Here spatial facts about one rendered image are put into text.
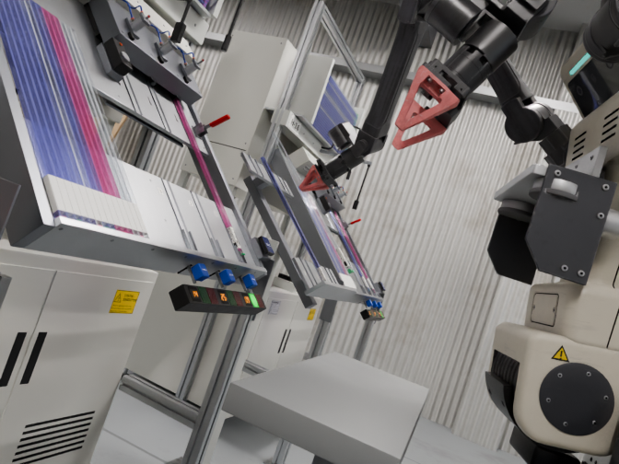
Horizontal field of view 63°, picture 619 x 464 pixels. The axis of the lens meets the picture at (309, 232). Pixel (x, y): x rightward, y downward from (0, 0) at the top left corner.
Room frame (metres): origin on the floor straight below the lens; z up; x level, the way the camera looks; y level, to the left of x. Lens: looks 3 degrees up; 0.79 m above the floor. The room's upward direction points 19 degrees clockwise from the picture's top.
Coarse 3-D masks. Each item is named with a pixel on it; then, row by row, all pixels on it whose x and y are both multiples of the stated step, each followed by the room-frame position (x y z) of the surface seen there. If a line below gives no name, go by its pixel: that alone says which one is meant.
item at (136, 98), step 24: (48, 0) 1.01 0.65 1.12; (72, 0) 1.11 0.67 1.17; (72, 24) 1.05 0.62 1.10; (96, 48) 1.10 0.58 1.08; (96, 72) 1.04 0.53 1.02; (120, 96) 1.09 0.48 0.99; (144, 96) 1.20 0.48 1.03; (168, 96) 1.35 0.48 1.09; (144, 120) 1.15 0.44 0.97; (168, 120) 1.26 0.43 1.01; (192, 120) 1.42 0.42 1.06
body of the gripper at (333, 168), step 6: (336, 156) 1.44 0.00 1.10; (318, 162) 1.43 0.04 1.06; (330, 162) 1.44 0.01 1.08; (336, 162) 1.43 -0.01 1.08; (324, 168) 1.42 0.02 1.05; (330, 168) 1.44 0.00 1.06; (336, 168) 1.43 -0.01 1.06; (342, 168) 1.43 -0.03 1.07; (348, 168) 1.45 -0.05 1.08; (324, 174) 1.41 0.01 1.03; (330, 174) 1.44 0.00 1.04; (336, 174) 1.44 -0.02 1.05; (342, 174) 1.45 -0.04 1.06
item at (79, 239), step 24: (48, 240) 0.71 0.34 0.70; (72, 240) 0.74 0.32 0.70; (96, 240) 0.77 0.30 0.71; (120, 240) 0.80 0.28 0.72; (144, 240) 0.84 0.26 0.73; (144, 264) 0.92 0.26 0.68; (168, 264) 0.97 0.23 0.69; (192, 264) 1.02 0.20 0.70; (216, 264) 1.08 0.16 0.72; (240, 264) 1.16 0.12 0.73
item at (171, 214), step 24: (24, 120) 0.75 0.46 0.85; (144, 192) 0.97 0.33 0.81; (168, 192) 1.06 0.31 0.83; (192, 192) 1.17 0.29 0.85; (144, 216) 0.93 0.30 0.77; (168, 216) 1.01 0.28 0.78; (192, 216) 1.11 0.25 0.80; (216, 216) 1.24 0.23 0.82; (168, 240) 0.96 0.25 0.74; (192, 240) 1.04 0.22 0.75; (216, 240) 1.15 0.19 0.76; (240, 240) 1.30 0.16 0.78
